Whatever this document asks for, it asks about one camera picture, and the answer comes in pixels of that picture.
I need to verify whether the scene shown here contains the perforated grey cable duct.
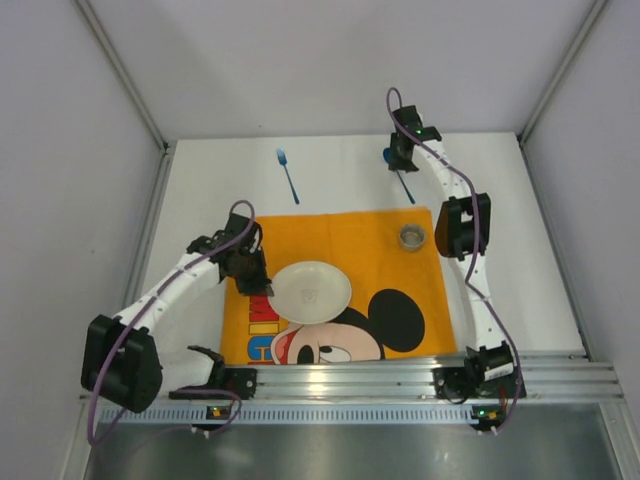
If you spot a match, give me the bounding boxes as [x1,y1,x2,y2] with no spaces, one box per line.
[98,403,504,426]

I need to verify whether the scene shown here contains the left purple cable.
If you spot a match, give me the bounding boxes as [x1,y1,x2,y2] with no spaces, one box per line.
[85,199,264,447]

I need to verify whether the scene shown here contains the small grey metal cup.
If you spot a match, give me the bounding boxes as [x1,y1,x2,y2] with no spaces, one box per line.
[398,224,427,253]

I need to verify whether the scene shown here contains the left aluminium frame post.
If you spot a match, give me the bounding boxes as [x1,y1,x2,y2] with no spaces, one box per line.
[71,0,169,151]

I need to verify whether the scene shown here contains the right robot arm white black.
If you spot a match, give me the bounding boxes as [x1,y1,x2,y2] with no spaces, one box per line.
[387,105,523,405]

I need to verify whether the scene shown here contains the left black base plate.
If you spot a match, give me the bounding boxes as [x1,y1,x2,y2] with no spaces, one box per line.
[169,367,257,400]

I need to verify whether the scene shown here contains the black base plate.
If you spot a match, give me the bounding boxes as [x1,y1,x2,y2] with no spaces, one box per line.
[432,367,526,403]
[169,367,257,400]

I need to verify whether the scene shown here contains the orange cartoon mouse placemat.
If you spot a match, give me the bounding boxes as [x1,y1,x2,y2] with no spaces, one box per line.
[220,208,457,365]

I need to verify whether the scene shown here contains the aluminium frame post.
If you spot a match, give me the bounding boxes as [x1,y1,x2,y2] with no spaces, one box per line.
[517,0,611,148]
[71,0,169,151]

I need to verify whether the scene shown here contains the right aluminium frame post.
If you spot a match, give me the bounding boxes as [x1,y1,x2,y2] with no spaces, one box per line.
[517,0,611,148]

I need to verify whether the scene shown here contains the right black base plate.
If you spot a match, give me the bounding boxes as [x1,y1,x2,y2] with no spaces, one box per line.
[432,367,526,403]

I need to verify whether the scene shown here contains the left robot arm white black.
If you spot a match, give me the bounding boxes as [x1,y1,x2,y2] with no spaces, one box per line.
[80,213,273,413]

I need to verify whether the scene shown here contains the aluminium mounting rail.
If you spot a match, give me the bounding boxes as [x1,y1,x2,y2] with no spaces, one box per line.
[249,352,624,404]

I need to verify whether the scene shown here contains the cream round plate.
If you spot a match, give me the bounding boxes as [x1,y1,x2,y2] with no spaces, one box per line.
[268,261,352,325]

